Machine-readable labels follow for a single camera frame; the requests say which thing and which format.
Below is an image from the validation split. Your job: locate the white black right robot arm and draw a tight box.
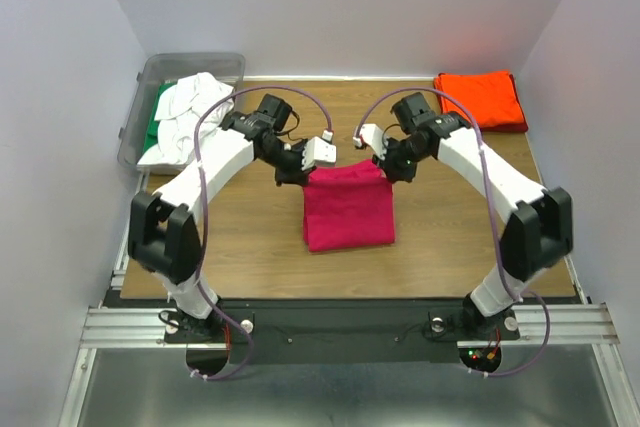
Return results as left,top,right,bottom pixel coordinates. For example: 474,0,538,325
353,92,573,337

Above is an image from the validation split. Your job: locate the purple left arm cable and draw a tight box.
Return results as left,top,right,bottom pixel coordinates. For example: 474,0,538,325
188,85,335,382

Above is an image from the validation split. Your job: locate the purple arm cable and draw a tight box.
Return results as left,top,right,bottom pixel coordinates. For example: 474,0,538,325
355,86,552,381
188,85,335,382

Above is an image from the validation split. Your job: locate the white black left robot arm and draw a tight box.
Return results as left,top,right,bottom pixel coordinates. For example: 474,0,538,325
127,94,312,341

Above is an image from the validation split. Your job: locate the aluminium frame rail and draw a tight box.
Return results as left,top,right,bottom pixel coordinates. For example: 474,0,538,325
80,304,619,350

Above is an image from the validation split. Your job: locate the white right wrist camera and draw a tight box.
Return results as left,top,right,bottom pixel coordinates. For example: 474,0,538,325
352,123,387,159

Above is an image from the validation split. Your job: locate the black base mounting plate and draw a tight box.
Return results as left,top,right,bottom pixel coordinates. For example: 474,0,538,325
163,299,522,367

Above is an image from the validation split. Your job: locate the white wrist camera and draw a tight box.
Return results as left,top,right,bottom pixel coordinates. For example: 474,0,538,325
352,123,387,159
302,130,337,171

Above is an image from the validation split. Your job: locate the white t shirt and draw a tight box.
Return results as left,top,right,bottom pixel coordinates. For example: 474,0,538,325
137,72,233,167

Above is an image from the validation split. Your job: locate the small electronics board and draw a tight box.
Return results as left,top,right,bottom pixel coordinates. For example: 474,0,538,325
466,347,501,366

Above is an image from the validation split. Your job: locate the clear plastic bin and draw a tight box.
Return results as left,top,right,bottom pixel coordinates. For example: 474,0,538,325
117,52,245,173

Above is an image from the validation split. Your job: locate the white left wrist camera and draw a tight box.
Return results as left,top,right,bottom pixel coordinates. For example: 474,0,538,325
302,130,337,171

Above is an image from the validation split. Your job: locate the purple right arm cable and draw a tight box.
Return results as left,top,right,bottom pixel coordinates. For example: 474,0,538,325
355,86,552,381

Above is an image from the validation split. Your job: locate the pink t shirt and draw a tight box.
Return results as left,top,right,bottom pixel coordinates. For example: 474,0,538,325
303,160,396,253

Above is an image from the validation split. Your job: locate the green t shirt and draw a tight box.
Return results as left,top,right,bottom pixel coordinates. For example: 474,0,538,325
142,82,176,154

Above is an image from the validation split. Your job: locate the dark red folded t shirt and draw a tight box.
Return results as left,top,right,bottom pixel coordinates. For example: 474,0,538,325
433,72,530,135

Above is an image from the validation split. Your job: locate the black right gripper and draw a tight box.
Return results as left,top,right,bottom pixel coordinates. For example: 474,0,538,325
372,136,430,183

